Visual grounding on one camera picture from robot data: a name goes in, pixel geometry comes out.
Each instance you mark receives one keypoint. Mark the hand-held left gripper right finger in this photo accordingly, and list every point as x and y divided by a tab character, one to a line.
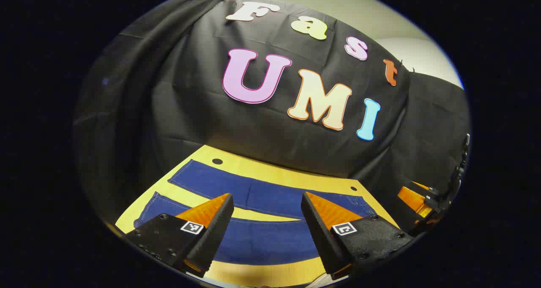
319	231

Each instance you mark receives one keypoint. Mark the blue jeans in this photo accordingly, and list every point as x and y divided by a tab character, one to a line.
270	197

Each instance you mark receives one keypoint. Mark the black backdrop cloth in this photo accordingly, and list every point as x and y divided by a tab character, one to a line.
194	110

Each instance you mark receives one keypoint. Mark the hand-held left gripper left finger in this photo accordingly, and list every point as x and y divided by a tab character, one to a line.
215	233

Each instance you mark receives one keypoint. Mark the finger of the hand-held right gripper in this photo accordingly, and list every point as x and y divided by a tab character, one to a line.
412	197

